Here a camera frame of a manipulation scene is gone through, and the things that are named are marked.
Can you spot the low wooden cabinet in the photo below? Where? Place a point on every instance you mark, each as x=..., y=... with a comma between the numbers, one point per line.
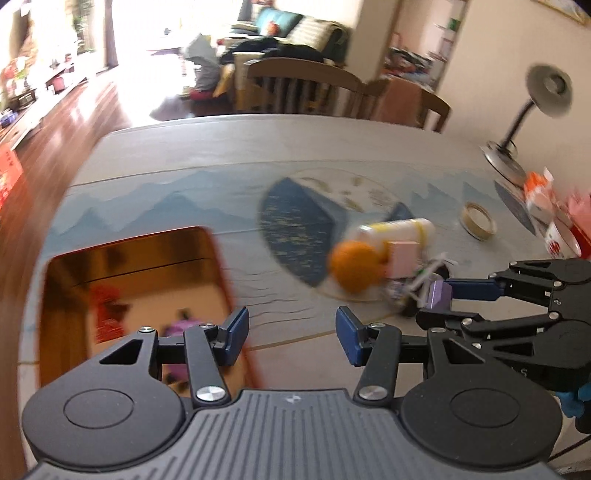
x=32, y=106

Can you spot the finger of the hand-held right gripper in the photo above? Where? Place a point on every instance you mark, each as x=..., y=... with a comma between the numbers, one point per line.
x=503, y=328
x=475, y=290

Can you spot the tan cloth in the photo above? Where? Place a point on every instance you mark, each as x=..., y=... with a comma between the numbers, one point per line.
x=399, y=101

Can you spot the dark clothing pile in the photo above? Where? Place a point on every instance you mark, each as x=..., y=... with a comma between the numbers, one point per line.
x=272, y=48

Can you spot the red paper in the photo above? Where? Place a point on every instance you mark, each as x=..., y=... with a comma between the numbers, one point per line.
x=7, y=177

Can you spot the red and white cup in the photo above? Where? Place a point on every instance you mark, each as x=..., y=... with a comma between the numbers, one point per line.
x=561, y=240

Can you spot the purple toy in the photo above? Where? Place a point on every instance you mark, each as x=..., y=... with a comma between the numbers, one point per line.
x=175, y=327

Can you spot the grey desk lamp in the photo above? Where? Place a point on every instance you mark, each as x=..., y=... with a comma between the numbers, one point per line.
x=549, y=87

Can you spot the tape roll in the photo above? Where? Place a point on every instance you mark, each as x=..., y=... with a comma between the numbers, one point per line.
x=467, y=220

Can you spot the pink block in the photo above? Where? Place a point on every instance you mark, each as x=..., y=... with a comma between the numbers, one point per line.
x=402, y=259

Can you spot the orange ball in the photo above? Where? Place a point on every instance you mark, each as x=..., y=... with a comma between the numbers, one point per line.
x=355, y=267

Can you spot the wooden chair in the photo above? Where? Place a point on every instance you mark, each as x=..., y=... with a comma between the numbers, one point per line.
x=300, y=76
x=436, y=108

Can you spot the white bottle with yellow cap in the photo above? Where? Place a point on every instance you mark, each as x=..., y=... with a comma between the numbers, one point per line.
x=397, y=230

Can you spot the purple block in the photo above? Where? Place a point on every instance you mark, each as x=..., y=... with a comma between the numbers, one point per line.
x=438, y=294

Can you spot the sofa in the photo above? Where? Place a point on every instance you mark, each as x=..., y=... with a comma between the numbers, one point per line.
x=304, y=27

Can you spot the person's right hand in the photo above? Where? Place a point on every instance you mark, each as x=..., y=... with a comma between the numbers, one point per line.
x=577, y=404

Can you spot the red tin box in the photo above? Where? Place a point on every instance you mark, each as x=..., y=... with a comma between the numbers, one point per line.
x=138, y=267

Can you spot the grey bag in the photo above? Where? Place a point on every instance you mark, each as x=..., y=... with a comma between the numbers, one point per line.
x=203, y=64

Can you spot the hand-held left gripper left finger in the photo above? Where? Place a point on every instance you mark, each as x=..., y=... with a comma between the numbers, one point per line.
x=236, y=330

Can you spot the orange and white packet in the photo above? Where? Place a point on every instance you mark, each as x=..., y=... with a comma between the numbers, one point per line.
x=542, y=194

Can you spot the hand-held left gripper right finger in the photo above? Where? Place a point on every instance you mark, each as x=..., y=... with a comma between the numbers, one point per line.
x=348, y=332

